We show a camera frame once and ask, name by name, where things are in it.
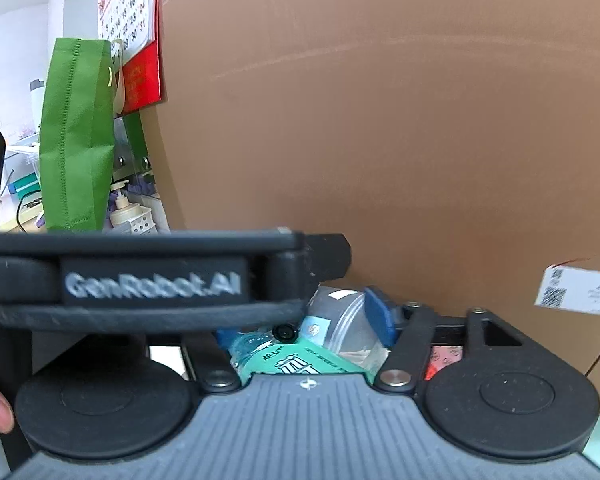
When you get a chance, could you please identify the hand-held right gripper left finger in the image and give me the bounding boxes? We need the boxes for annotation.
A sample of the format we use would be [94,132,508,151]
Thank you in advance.
[182,329,243,393]

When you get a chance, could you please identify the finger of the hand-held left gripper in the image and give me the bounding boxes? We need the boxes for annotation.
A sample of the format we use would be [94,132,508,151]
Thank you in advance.
[265,233,352,304]

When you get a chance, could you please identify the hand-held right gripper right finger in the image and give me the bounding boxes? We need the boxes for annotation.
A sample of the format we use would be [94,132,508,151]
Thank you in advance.
[365,286,523,393]

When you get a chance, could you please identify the clear plastic jar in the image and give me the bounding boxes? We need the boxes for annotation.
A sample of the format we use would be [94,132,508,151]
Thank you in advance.
[300,285,393,373]

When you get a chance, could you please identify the teal printed packet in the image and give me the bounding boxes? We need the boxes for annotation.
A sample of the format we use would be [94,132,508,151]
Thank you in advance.
[228,332,376,377]

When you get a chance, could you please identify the red and pink packet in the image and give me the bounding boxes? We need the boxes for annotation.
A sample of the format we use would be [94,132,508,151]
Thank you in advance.
[424,345,465,381]

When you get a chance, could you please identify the clear plastic storage box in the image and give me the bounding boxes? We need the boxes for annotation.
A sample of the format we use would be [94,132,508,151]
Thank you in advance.
[2,142,43,181]

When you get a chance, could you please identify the white perforated container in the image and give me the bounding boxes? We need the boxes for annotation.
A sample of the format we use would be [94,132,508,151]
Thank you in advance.
[111,205,157,235]

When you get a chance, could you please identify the green fabric bag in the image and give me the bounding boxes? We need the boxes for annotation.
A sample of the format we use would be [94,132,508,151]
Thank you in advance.
[39,37,118,233]

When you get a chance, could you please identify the large brown cardboard box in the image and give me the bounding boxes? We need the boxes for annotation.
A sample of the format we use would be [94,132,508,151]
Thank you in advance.
[140,0,600,391]

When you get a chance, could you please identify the white insulated bottle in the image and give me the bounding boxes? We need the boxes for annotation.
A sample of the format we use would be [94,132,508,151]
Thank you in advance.
[29,79,47,128]

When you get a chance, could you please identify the white shipping label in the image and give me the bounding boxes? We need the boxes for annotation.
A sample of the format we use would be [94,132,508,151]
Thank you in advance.
[534,265,600,317]

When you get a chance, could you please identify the red and white wall calendar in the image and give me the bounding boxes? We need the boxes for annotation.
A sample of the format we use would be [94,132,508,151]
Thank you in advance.
[97,0,162,113]

